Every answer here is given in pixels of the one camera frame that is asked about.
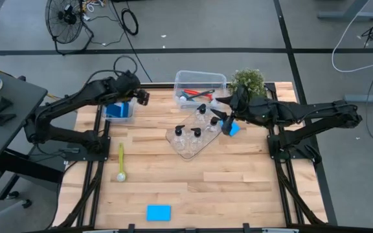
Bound clear plastic tray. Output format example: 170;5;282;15
165;106;225;161

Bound grey desk foot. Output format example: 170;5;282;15
317;0;373;20
345;87;373;104

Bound thin black vertical cable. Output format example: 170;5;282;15
109;0;153;83

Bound dark grey spatula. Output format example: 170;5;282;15
188;89;216;100

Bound black table frame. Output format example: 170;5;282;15
52;80;338;233

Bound floor power strip cables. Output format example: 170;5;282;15
81;0;109;14

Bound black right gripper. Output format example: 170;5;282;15
210;86;262;123

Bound yellow-green dish brush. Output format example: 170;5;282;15
116;142;128;183

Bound large clear plastic bin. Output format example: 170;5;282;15
173;70;228;111

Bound black triangular part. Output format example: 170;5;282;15
0;96;14;113
0;113;17;127

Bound black coiled cable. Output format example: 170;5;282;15
120;7;140;37

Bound white floor cable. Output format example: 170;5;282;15
331;0;373;74

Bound potted green plant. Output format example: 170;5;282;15
228;67;268;100

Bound clear soap pump bottle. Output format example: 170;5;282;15
205;116;222;133
188;127;203;153
170;124;187;151
194;103;209;126

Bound red dish brush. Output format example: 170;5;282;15
183;88;214;101

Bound small clear plastic bin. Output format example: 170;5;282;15
103;98;137;124

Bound black floor fan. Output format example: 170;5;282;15
45;0;95;56

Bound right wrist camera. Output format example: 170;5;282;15
221;116;236;137

